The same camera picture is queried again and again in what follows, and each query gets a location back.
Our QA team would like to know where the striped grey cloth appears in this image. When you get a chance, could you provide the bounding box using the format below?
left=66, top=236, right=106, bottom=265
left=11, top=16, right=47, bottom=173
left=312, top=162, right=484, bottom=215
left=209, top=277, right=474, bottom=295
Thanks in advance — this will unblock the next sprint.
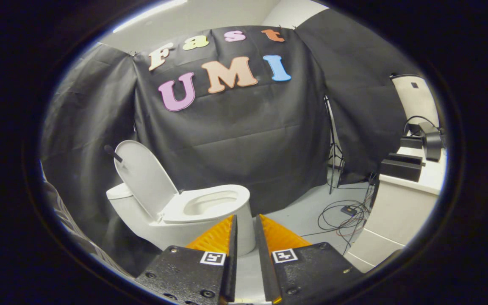
left=42, top=181, right=135, bottom=279

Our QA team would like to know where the white ceramic toilet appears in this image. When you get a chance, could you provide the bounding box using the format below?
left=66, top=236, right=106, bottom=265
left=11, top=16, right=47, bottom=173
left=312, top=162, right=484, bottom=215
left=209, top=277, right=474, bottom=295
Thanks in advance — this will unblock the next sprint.
left=106, top=182, right=256, bottom=257

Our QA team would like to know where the black backdrop cloth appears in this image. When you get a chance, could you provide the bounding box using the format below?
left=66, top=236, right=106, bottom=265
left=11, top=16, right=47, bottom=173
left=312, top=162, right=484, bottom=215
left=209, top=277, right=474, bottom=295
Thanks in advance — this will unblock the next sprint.
left=40, top=8, right=414, bottom=276

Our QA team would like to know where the black desk device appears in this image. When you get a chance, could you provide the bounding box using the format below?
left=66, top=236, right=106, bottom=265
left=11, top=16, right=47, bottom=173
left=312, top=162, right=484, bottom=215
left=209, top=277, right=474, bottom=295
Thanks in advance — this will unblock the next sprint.
left=418, top=122, right=444, bottom=162

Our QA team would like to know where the large flat black box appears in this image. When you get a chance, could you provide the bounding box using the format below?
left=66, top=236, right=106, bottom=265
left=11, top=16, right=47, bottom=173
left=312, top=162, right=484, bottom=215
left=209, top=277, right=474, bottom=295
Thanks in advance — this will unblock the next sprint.
left=380, top=153, right=424, bottom=182

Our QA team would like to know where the tangle of floor cables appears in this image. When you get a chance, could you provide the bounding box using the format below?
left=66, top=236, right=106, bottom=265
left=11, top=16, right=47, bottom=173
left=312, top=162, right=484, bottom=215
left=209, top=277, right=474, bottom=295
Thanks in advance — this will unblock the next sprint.
left=301, top=172, right=377, bottom=255

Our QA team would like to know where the white cabinet desk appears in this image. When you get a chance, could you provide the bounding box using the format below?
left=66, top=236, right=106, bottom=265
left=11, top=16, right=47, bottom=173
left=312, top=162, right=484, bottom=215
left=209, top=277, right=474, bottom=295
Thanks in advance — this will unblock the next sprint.
left=347, top=146, right=448, bottom=272

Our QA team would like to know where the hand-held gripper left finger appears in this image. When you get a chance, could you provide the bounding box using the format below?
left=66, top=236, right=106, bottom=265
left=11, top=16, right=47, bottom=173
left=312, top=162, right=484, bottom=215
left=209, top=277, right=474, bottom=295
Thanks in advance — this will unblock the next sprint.
left=135, top=215, right=238, bottom=305

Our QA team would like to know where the white upright panel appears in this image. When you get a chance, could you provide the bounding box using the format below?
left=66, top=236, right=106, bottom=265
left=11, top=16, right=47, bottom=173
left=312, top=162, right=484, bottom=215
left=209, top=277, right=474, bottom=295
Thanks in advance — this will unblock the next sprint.
left=390, top=74, right=440, bottom=128

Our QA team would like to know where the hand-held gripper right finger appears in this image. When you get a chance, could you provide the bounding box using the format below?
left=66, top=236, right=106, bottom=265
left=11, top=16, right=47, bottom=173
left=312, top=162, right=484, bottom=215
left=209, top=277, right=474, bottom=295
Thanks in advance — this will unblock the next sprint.
left=255, top=214, right=363, bottom=305

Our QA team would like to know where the black lid pull strap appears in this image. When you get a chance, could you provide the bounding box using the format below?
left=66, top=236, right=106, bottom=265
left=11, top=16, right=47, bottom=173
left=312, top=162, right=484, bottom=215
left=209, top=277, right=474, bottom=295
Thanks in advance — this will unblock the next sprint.
left=104, top=144, right=123, bottom=163

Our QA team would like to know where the black looped desk cable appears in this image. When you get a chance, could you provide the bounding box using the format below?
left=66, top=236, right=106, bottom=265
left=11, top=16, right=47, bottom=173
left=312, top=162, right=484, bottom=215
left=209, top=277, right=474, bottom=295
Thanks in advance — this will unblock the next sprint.
left=404, top=115, right=440, bottom=136

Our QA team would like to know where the black light stand tripod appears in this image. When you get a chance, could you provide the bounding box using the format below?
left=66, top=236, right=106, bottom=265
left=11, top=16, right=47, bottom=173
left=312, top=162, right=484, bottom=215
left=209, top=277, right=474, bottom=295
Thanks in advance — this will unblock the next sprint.
left=323, top=95, right=346, bottom=195

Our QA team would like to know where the small flat black box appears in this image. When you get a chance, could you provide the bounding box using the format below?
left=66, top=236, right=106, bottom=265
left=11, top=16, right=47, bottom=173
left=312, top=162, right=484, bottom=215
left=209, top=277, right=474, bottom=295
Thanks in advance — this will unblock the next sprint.
left=399, top=136, right=425, bottom=149

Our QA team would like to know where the white toilet lid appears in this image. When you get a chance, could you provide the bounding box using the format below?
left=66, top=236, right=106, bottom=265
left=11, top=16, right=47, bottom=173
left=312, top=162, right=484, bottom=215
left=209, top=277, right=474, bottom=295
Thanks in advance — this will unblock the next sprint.
left=114, top=140, right=180, bottom=222

